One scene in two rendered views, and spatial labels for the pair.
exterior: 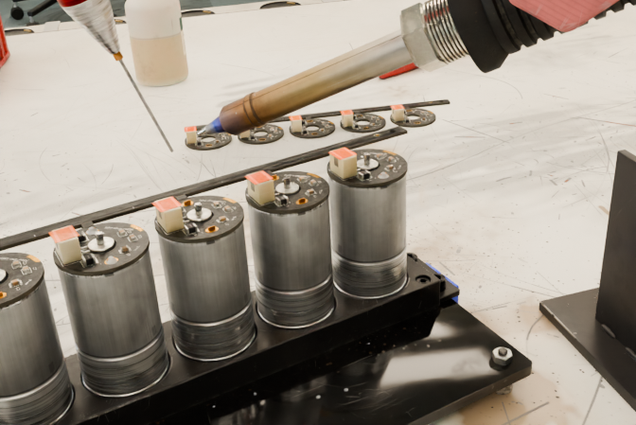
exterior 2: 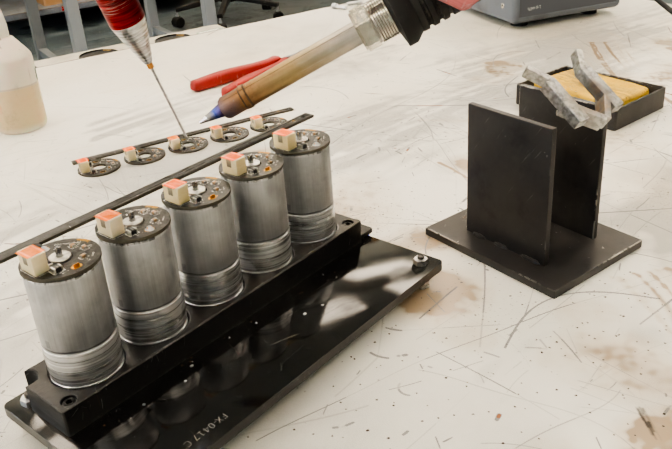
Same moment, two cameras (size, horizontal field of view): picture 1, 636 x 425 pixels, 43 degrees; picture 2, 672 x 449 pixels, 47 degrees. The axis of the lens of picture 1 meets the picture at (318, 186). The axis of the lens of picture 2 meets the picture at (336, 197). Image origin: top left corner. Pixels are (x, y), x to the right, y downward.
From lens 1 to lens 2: 0.10 m
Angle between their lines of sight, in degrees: 18
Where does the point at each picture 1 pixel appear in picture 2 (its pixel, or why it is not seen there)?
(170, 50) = (31, 98)
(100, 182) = (16, 216)
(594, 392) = (483, 274)
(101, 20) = (144, 37)
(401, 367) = (354, 283)
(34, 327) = (102, 289)
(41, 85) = not seen: outside the picture
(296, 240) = (268, 199)
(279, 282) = (257, 236)
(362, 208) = (305, 171)
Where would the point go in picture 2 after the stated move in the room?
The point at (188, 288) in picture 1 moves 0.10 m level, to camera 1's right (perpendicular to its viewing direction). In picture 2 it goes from (199, 246) to (447, 186)
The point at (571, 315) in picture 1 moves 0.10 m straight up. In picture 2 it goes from (450, 231) to (451, 16)
